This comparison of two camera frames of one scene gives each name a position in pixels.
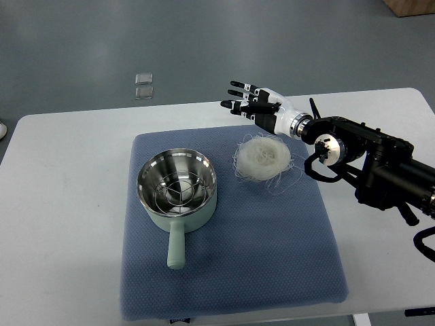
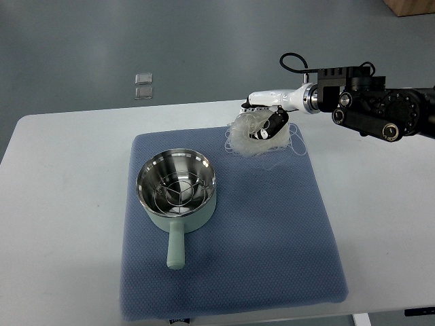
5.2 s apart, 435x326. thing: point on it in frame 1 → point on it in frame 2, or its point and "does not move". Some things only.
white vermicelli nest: x=266 y=159 → x=245 y=123
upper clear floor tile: x=143 y=79 does not move
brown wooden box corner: x=404 y=8 does not move
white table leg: x=361 y=319 does not move
